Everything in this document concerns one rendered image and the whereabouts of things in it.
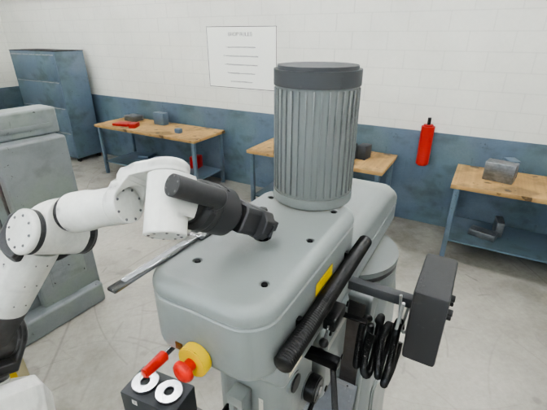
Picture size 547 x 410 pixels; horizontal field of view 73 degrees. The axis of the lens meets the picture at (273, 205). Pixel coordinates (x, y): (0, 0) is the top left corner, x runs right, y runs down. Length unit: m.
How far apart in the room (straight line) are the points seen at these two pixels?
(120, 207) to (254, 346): 0.31
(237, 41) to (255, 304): 5.35
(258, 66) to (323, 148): 4.83
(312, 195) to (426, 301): 0.36
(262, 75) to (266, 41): 0.44
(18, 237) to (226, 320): 0.37
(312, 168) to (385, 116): 4.16
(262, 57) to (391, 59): 1.78
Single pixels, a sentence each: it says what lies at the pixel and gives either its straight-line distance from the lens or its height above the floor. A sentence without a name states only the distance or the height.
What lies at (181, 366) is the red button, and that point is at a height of 1.78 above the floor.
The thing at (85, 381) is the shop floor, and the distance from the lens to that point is 3.24.
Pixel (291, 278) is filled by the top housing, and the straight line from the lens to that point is 0.65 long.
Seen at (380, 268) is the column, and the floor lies 1.56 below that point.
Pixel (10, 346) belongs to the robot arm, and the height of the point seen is 1.71.
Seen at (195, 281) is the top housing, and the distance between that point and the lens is 0.65.
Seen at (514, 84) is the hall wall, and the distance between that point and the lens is 4.80.
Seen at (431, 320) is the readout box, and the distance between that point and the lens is 0.98.
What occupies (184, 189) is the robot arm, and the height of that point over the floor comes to 2.07.
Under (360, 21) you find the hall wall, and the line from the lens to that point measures 5.01.
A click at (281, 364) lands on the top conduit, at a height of 1.79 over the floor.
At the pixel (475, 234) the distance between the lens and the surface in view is 4.66.
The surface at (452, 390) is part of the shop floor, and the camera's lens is 3.16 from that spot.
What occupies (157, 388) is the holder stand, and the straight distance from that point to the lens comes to 1.45.
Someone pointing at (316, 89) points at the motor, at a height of 2.17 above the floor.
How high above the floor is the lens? 2.27
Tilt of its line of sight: 25 degrees down
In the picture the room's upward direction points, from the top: straight up
